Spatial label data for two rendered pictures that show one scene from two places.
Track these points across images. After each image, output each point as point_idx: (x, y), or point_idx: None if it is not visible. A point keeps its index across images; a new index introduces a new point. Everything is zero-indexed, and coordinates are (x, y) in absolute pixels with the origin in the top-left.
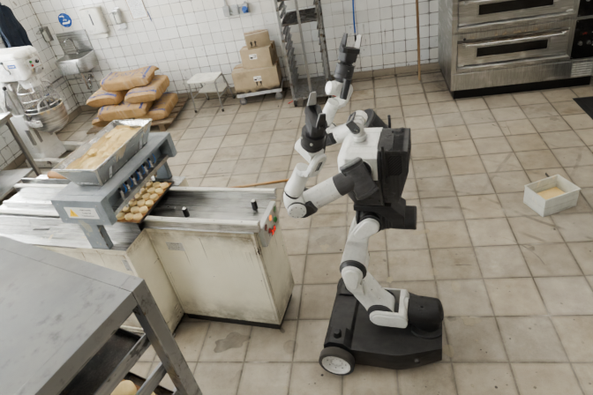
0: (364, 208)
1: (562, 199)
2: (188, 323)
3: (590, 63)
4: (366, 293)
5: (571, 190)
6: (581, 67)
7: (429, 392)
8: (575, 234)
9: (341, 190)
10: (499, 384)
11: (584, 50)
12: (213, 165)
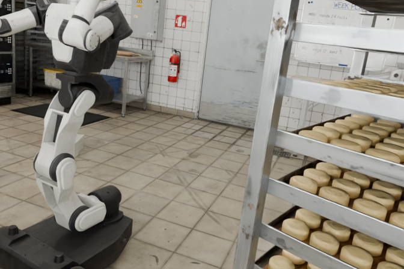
0: (83, 78)
1: (79, 143)
2: None
3: (9, 86)
4: (70, 196)
5: (77, 139)
6: (5, 89)
7: (144, 258)
8: (100, 158)
9: (115, 24)
10: (165, 227)
11: (4, 77)
12: None
